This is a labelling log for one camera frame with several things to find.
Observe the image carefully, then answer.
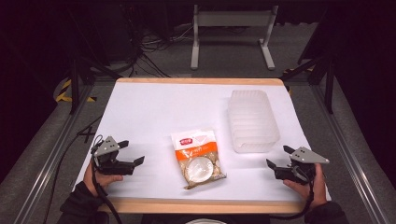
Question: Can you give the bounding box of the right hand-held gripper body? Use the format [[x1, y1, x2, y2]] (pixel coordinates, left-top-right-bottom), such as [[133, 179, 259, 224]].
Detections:
[[274, 146, 331, 186]]

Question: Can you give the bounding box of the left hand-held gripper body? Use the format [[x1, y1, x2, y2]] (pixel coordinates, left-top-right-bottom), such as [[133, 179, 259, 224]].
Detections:
[[91, 135, 135, 176]]

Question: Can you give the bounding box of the person's left hand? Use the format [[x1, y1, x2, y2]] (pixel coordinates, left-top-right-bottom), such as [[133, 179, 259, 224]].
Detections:
[[82, 161, 124, 198]]

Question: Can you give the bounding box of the person's right hand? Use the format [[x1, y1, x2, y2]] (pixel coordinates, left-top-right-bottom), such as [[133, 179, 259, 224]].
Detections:
[[282, 162, 329, 210]]

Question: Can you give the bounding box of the clear plastic container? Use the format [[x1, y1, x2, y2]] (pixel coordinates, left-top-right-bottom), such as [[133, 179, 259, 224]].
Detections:
[[227, 89, 281, 154]]

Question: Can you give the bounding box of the white table sheet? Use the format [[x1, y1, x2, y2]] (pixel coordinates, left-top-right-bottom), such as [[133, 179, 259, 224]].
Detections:
[[72, 81, 332, 202]]

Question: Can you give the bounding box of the orange and white snack packet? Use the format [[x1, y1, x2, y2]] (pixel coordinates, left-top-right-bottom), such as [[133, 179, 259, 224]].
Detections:
[[170, 128, 228, 190]]

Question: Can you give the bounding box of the black metal stand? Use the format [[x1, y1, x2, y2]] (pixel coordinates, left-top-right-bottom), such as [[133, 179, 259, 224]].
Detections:
[[279, 50, 337, 115], [67, 54, 123, 116]]

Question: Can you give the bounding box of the white metal stand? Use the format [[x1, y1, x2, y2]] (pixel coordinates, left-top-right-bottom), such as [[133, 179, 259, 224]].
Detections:
[[190, 4, 279, 71]]

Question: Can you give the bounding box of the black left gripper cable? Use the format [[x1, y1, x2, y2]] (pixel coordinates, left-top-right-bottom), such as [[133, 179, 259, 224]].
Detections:
[[91, 133, 123, 224]]

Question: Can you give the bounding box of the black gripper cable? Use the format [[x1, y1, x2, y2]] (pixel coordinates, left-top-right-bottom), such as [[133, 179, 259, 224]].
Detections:
[[91, 133, 123, 224], [269, 165, 316, 221]]

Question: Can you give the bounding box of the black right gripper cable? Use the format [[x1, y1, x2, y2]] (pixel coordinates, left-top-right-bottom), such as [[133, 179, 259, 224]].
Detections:
[[269, 165, 316, 221]]

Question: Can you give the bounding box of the thin black floor cable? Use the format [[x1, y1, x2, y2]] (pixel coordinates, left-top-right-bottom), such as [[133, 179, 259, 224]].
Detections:
[[42, 115, 104, 224]]

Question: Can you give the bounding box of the aluminium rail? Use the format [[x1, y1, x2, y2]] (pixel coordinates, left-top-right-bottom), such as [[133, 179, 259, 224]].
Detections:
[[311, 83, 392, 224], [13, 81, 98, 224]]

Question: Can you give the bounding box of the bundle of black floor cables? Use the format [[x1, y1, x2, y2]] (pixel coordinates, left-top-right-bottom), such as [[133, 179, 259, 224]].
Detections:
[[122, 18, 195, 78]]

